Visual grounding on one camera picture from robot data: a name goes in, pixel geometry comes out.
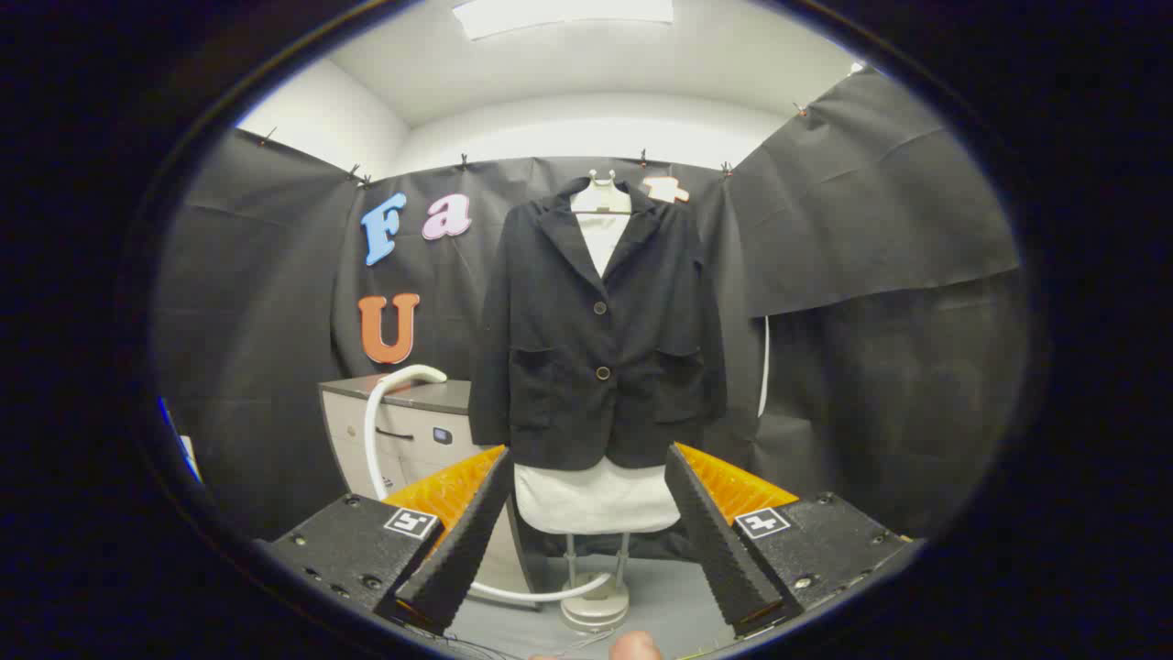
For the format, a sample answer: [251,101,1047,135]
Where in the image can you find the beige cabinet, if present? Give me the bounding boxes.
[318,374,542,599]

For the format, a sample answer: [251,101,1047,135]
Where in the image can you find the black backdrop cloth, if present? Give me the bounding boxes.
[151,66,1032,560]

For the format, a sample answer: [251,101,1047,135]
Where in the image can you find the white fabric torso form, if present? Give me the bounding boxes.
[513,213,681,535]

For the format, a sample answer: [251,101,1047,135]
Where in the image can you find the black jacket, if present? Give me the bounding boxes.
[467,177,729,471]

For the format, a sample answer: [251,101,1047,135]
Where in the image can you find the long ceiling light panel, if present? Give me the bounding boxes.
[452,0,675,41]

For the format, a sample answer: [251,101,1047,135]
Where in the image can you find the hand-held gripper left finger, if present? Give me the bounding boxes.
[261,445,514,638]

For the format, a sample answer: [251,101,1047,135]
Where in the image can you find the grey stand with round base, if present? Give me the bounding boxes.
[557,532,633,635]

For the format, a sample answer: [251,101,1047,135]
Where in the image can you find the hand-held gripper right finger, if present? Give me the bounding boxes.
[664,442,922,641]

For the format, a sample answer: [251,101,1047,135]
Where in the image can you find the white blue-edged panel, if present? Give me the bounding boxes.
[158,396,204,485]

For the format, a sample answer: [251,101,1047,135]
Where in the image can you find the white plastic hanger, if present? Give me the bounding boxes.
[570,170,633,216]

